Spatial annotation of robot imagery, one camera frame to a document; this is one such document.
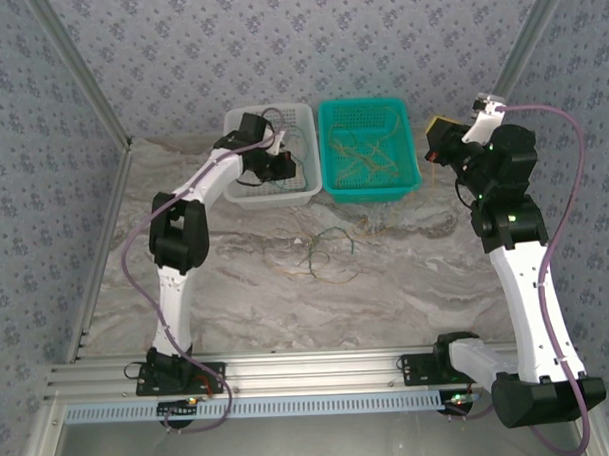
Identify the aluminium side rail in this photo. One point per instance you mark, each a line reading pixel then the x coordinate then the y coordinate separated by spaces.
pixel 110 210

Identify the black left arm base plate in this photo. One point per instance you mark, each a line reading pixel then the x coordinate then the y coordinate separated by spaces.
pixel 209 376

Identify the aluminium corner post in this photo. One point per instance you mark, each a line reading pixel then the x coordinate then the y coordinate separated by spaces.
pixel 528 37
pixel 84 70

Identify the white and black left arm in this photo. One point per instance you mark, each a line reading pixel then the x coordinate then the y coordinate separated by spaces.
pixel 174 302

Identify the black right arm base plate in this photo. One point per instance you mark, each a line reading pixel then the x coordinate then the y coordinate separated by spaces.
pixel 414 371

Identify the grey metal base panel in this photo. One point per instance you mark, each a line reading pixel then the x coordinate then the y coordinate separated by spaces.
pixel 317 442

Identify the teal plastic mesh basket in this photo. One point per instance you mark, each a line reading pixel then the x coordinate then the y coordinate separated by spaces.
pixel 363 193

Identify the small controller board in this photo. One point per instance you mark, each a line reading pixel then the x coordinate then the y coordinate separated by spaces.
pixel 178 410
pixel 460 401

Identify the white plastic mesh basket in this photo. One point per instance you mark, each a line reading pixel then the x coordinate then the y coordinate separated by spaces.
pixel 295 115

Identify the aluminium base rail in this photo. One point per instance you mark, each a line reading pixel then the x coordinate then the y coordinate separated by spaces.
pixel 314 368

